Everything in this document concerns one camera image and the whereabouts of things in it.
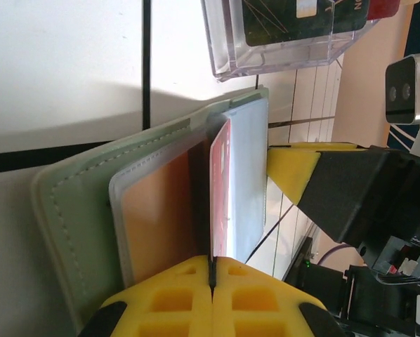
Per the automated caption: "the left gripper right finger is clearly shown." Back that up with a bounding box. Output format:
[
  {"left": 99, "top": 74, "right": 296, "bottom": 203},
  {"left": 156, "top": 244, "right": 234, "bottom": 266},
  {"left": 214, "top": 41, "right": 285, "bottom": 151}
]
[{"left": 212, "top": 256, "right": 348, "bottom": 337}]

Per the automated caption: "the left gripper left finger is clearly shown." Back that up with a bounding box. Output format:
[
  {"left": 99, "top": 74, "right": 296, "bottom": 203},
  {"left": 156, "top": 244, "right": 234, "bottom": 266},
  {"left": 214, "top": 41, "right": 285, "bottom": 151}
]
[{"left": 78, "top": 255, "right": 214, "bottom": 337}]

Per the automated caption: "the orange credit card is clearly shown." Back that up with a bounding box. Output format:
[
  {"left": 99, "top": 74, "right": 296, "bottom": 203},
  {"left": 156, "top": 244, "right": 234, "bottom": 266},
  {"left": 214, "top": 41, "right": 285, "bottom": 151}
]
[{"left": 120, "top": 142, "right": 202, "bottom": 284}]

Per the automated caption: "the clear acrylic card box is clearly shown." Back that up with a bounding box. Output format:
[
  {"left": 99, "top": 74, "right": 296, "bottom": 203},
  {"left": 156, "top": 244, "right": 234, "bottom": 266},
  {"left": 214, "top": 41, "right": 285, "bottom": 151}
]
[{"left": 199, "top": 0, "right": 381, "bottom": 84}]

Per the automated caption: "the black credit card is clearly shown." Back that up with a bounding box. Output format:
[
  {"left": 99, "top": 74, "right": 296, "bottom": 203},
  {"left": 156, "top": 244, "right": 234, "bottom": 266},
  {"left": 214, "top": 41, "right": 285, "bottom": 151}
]
[{"left": 241, "top": 0, "right": 369, "bottom": 48}]

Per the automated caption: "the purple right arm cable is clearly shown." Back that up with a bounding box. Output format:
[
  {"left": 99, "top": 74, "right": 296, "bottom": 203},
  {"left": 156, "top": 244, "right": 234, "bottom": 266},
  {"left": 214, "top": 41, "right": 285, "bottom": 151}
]
[{"left": 315, "top": 240, "right": 353, "bottom": 264}]

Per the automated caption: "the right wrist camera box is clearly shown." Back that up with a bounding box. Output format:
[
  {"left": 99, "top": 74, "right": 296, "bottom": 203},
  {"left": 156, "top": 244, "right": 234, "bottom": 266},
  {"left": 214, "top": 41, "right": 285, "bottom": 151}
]
[{"left": 385, "top": 51, "right": 420, "bottom": 126}]

